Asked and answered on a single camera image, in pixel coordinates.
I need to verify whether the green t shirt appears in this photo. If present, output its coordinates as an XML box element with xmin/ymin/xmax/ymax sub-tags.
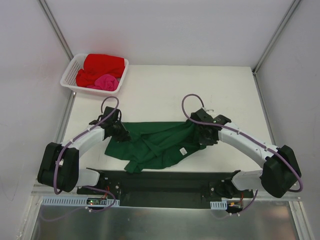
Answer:
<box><xmin>104</xmin><ymin>120</ymin><xmax>206</xmax><ymax>174</ymax></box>

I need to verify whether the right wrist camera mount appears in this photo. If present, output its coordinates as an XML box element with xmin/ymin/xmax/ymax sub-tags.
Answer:
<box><xmin>201</xmin><ymin>106</ymin><xmax>216</xmax><ymax>118</ymax></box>

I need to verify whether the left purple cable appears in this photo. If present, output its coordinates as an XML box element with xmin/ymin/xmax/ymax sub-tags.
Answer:
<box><xmin>39</xmin><ymin>96</ymin><xmax>121</xmax><ymax>222</ymax></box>

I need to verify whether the aluminium frame post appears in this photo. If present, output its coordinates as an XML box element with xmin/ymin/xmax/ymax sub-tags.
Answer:
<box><xmin>37</xmin><ymin>0</ymin><xmax>74</xmax><ymax>61</ymax></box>
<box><xmin>251</xmin><ymin>0</ymin><xmax>303</xmax><ymax>75</ymax></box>

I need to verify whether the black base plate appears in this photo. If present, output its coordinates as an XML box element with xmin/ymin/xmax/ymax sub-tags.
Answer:
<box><xmin>76</xmin><ymin>170</ymin><xmax>254</xmax><ymax>209</ymax></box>

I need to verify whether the left white cable duct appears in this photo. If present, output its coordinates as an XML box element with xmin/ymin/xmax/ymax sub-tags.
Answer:
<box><xmin>42</xmin><ymin>196</ymin><xmax>120</xmax><ymax>208</ymax></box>

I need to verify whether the red t shirt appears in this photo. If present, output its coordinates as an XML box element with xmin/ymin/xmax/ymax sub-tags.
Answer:
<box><xmin>75</xmin><ymin>53</ymin><xmax>125</xmax><ymax>87</ymax></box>

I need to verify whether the left aluminium frame post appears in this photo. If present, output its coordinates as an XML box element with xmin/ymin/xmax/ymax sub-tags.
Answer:
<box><xmin>37</xmin><ymin>0</ymin><xmax>74</xmax><ymax>61</ymax></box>

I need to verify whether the white cable duct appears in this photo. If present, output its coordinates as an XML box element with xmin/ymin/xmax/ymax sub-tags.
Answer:
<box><xmin>210</xmin><ymin>200</ymin><xmax>228</xmax><ymax>211</ymax></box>
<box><xmin>42</xmin><ymin>196</ymin><xmax>120</xmax><ymax>208</ymax></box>

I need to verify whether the white plastic basket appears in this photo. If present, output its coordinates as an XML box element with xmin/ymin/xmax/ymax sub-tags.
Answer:
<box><xmin>60</xmin><ymin>53</ymin><xmax>129</xmax><ymax>96</ymax></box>

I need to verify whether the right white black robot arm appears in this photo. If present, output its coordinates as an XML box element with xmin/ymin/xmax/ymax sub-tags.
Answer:
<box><xmin>190</xmin><ymin>109</ymin><xmax>302</xmax><ymax>199</ymax></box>

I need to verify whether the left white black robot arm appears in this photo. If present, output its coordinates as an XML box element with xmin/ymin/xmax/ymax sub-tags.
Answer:
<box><xmin>37</xmin><ymin>106</ymin><xmax>131</xmax><ymax>195</ymax></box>

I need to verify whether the right aluminium frame post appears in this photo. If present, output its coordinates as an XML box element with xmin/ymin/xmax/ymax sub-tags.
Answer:
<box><xmin>251</xmin><ymin>0</ymin><xmax>303</xmax><ymax>75</ymax></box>

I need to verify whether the pink t shirt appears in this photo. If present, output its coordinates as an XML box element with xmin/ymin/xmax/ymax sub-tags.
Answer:
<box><xmin>87</xmin><ymin>74</ymin><xmax>119</xmax><ymax>92</ymax></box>

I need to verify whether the right white cable duct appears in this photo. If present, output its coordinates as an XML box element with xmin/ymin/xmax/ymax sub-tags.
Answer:
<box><xmin>210</xmin><ymin>200</ymin><xmax>228</xmax><ymax>211</ymax></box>

